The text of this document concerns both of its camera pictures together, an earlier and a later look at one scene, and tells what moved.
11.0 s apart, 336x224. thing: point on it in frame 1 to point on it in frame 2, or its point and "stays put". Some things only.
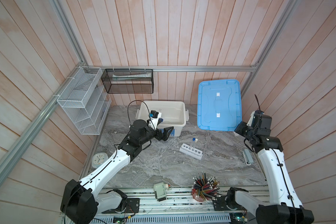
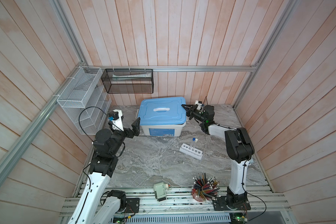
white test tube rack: (194, 152) stays put
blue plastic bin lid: (219, 105) to (162, 111)
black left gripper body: (150, 133) to (119, 136)
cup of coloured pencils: (205, 189) stays put
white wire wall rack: (86, 100) stays put
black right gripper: (241, 125) to (191, 112)
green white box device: (160, 189) stays put
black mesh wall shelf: (129, 80) stays put
